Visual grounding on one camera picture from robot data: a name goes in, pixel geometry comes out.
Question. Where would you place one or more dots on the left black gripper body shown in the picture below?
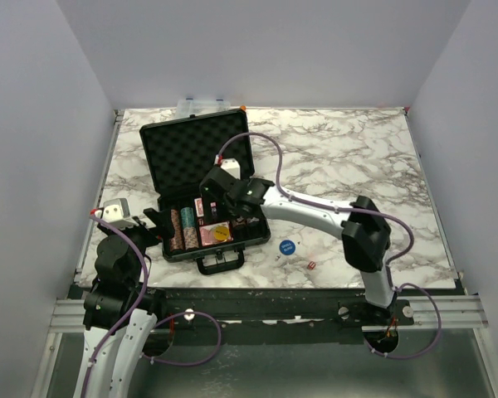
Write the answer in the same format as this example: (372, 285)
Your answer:
(143, 237)

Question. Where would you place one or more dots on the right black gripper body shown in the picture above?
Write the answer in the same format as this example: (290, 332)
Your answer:
(228, 208)

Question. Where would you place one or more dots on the red playing card deck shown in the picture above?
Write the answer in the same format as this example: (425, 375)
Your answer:
(198, 203)

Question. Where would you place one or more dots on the black poker set case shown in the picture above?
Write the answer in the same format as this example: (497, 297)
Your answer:
(179, 154)

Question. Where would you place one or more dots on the blue small blind button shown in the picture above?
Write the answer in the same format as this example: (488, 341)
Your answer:
(287, 247)

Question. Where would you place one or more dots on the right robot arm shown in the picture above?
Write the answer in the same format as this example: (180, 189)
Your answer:
(364, 233)

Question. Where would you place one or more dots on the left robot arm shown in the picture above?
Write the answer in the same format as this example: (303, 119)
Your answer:
(120, 310)

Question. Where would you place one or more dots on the green chip stack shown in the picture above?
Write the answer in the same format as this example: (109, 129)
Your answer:
(187, 217)

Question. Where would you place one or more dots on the red card deck in case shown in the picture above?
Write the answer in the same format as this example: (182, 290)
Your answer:
(206, 235)

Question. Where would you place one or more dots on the orange chip stack left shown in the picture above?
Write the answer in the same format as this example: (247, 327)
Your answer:
(176, 243)

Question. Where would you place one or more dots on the yellow big blind button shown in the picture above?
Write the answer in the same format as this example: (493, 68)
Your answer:
(221, 232)

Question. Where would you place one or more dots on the orange chip stack lower middle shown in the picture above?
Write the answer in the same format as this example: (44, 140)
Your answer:
(190, 237)

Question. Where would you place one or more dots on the clear plastic box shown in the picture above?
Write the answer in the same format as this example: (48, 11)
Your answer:
(190, 106)

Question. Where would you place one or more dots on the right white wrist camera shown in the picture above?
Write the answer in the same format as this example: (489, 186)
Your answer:
(229, 165)

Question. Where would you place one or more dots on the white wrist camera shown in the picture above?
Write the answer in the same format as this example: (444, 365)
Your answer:
(229, 165)
(115, 212)

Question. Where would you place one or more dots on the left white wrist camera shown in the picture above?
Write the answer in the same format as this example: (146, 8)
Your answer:
(115, 212)

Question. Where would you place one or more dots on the black mounting rail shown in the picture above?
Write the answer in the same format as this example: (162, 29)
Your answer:
(274, 316)

